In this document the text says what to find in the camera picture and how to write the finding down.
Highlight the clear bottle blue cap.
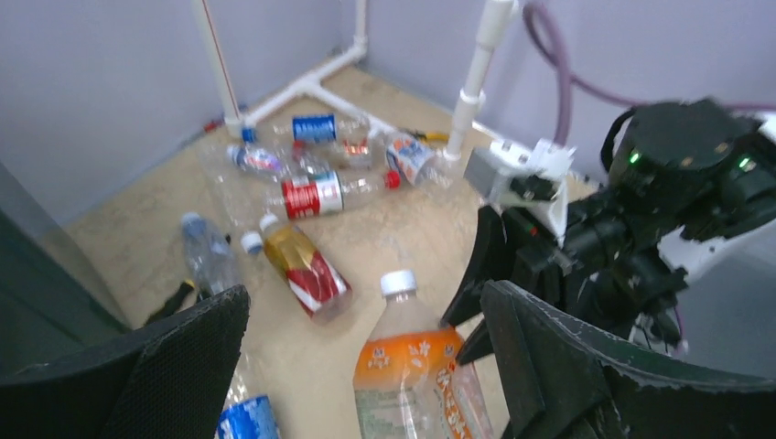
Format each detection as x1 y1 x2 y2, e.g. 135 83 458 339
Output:
180 212 243 297

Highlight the large clear bottle far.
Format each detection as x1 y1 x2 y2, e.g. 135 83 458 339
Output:
196 144 262 237

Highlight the white blue label bottle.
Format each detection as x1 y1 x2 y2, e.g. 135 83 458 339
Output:
385 132 452 188

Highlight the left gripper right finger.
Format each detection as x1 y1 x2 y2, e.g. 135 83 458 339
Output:
480 281 775 438

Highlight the gold red label bottle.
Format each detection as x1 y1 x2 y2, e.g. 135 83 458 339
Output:
259 213 353 324

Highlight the purple label small bottle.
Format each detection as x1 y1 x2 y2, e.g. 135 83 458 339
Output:
226 145 288 181

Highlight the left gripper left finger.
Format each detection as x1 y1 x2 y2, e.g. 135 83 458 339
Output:
1 285 251 438

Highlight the large orange bottle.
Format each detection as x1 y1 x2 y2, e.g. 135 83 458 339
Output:
352 270 495 438

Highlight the yellow black tool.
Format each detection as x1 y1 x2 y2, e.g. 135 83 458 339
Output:
404 130 449 144

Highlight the red white crushed bottle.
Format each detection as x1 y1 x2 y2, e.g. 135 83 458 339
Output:
292 139 374 174

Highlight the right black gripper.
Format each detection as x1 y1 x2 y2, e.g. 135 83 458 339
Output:
440 193 685 366

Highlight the white bottle cap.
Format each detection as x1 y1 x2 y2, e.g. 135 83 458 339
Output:
240 230 264 254

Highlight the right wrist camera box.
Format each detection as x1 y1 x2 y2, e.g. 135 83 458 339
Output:
463 139 576 245

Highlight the white PVC pipe frame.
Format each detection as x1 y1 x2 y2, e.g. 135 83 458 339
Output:
192 0 523 162

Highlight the blue label clear bottle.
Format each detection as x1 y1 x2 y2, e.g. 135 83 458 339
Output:
215 370 281 439

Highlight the red label clear bottle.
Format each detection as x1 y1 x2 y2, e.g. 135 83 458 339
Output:
261 170 403 220

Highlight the dark green trash bin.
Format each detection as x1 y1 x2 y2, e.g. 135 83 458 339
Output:
1 167 131 376

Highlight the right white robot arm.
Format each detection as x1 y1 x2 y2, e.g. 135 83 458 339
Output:
441 99 775 351

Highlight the blue label bottle far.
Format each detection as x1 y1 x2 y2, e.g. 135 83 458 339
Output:
242 112 371 144

